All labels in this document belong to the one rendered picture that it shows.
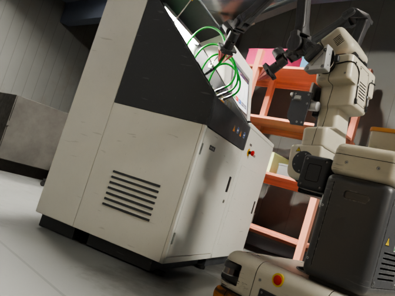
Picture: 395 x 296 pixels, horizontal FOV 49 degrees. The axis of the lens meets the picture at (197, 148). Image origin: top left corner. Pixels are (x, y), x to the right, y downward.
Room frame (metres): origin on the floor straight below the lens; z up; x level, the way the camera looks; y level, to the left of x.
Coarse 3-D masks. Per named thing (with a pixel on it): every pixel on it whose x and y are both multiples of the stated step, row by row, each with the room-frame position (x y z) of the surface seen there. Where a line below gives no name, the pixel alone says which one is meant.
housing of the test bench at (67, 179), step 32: (128, 0) 2.43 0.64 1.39; (96, 32) 2.49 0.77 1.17; (128, 32) 2.40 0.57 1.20; (96, 64) 2.46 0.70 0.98; (96, 96) 2.43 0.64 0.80; (64, 128) 2.49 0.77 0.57; (96, 128) 2.40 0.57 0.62; (64, 160) 2.46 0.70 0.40; (64, 192) 2.43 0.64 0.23; (64, 224) 2.43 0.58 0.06
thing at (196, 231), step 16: (208, 128) 2.18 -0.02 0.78; (208, 144) 2.23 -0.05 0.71; (224, 144) 2.44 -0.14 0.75; (208, 160) 2.29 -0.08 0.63; (224, 160) 2.50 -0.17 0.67; (192, 176) 2.17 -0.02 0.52; (208, 176) 2.35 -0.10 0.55; (224, 176) 2.58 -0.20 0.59; (192, 192) 2.22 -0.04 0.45; (208, 192) 2.42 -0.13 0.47; (224, 192) 2.65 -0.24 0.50; (192, 208) 2.28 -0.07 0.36; (208, 208) 2.49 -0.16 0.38; (224, 208) 2.74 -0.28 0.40; (176, 224) 2.16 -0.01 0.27; (192, 224) 2.34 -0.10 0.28; (208, 224) 2.56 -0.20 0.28; (176, 240) 2.21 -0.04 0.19; (192, 240) 2.41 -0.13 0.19; (208, 240) 2.64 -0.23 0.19
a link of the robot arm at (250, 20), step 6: (258, 0) 2.11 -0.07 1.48; (264, 0) 2.08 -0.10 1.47; (270, 0) 2.07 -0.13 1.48; (252, 6) 2.14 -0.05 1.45; (258, 6) 2.11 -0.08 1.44; (264, 6) 2.10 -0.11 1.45; (246, 12) 2.17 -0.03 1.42; (252, 12) 2.14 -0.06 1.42; (258, 12) 2.13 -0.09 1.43; (240, 18) 2.19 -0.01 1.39; (246, 18) 2.16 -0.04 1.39; (252, 18) 2.17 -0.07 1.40; (240, 24) 2.19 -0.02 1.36; (246, 24) 2.21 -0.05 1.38; (246, 30) 2.24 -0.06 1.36
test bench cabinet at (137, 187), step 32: (128, 128) 2.32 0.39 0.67; (160, 128) 2.24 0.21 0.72; (192, 128) 2.16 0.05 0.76; (96, 160) 2.37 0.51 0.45; (128, 160) 2.29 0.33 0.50; (160, 160) 2.21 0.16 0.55; (192, 160) 2.14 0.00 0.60; (96, 192) 2.34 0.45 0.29; (128, 192) 2.26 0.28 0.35; (160, 192) 2.19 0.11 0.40; (96, 224) 2.32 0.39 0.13; (128, 224) 2.24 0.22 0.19; (160, 224) 2.17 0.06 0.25; (128, 256) 2.25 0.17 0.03; (160, 256) 2.15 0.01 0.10; (192, 256) 2.47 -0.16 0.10
